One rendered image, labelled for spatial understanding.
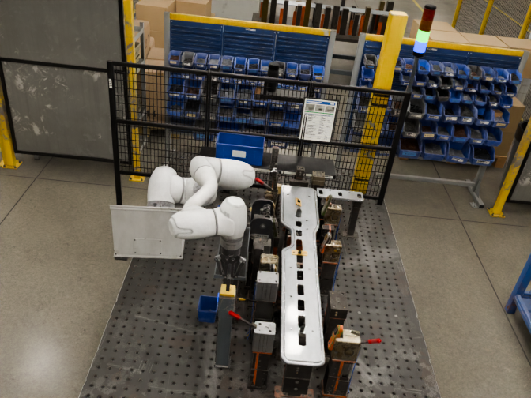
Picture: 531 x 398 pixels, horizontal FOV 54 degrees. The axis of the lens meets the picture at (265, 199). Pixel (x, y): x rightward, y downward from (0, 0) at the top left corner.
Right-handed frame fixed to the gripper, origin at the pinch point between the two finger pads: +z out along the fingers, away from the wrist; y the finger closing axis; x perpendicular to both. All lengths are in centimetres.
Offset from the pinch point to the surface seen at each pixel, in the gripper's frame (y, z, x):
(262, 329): 16.1, 14.0, -11.2
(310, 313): 37.9, 19.9, 7.0
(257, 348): 15.1, 23.4, -13.2
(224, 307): -0.9, 11.2, -3.4
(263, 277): 15.0, 8.9, 15.3
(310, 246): 39, 20, 55
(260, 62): 1, 5, 296
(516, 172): 246, 71, 262
